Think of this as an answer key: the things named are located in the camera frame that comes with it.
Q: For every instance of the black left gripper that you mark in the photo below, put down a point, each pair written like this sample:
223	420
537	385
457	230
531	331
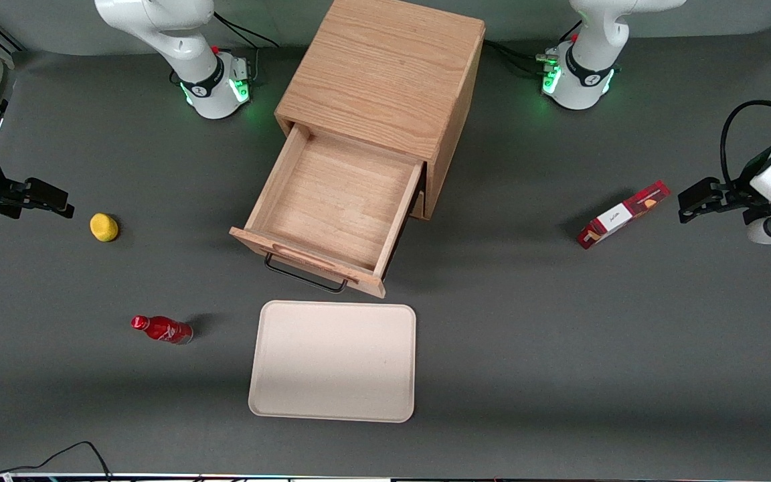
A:
735	197

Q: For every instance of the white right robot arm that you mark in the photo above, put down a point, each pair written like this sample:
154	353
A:
215	100

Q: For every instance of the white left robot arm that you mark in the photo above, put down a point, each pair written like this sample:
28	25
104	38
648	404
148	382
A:
579	90

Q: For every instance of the oak wood drawer cabinet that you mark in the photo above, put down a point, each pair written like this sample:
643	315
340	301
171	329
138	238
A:
385	67

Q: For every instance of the yellow lemon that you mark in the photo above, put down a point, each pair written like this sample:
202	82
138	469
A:
104	227

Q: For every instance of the red tartan cookie box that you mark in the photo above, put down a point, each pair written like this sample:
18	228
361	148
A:
620	215

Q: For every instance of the red bottle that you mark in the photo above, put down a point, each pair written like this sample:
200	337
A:
161	329

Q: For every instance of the beige rectangular tray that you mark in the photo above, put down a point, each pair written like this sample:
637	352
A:
332	361

